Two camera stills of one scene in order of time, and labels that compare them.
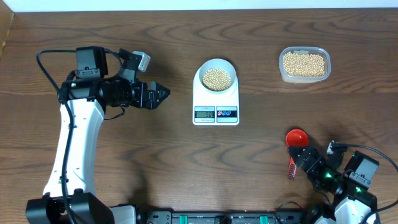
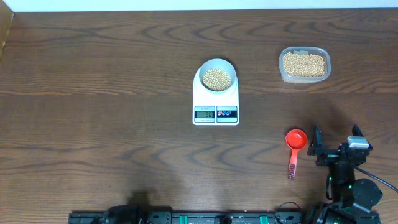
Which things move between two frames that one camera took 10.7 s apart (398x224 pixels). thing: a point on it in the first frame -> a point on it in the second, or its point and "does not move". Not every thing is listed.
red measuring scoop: (295, 138) does not move
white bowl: (217, 76) does not move
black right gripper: (320, 160) -> (316, 148)
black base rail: (249, 217) does not move
